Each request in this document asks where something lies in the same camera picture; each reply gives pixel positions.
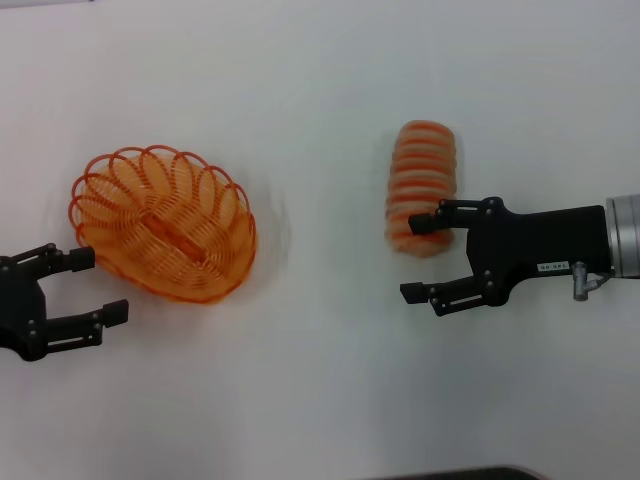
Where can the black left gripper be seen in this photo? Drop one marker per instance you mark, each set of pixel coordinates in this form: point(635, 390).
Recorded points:
point(20, 300)

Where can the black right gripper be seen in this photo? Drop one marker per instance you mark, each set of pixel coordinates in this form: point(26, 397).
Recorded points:
point(540, 240)

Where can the orange striped bread loaf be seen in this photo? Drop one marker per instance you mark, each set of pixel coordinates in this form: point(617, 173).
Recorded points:
point(425, 165)

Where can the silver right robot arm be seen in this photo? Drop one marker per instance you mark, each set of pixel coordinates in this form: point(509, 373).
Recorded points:
point(625, 235)

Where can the black robot torso edge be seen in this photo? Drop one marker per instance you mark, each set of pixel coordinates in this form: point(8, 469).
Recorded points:
point(475, 474)

